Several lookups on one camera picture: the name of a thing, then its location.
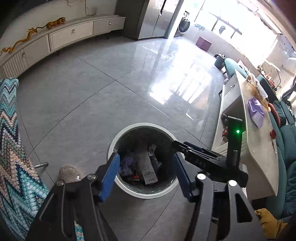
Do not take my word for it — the purple snack wrapper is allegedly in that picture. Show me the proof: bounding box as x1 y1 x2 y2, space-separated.
119 154 135 177

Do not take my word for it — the white round trash bin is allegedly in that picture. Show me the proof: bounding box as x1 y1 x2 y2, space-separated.
107 123 179 199

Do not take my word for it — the mustard yellow cushion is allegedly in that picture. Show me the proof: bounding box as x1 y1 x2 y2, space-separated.
254 208 287 240

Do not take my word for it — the zigzag patterned tablecloth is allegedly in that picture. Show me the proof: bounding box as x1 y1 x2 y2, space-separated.
0 78 85 241

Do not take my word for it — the purple bag on table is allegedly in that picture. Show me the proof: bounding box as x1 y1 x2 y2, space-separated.
247 97 265 128

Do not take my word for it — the beige coffee table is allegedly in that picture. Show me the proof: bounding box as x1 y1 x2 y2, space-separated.
211 71 279 200

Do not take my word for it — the teal sofa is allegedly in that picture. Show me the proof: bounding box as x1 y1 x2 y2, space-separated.
223 58 296 220

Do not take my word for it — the purple square stool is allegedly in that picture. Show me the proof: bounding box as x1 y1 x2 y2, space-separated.
196 36 212 52

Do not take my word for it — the washing machine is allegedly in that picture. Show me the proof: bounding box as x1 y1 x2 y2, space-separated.
174 11 190 37

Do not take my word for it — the white TV cabinet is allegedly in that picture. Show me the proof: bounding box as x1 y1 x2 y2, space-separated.
1 15 125 79

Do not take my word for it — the grey steel refrigerator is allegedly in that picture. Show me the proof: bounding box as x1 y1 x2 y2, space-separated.
115 0 184 40

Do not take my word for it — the golden dragon figurine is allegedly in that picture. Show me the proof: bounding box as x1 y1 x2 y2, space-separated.
1 27 43 55

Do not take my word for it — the golden tiger figurine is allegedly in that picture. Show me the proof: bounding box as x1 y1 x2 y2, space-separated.
45 17 66 29

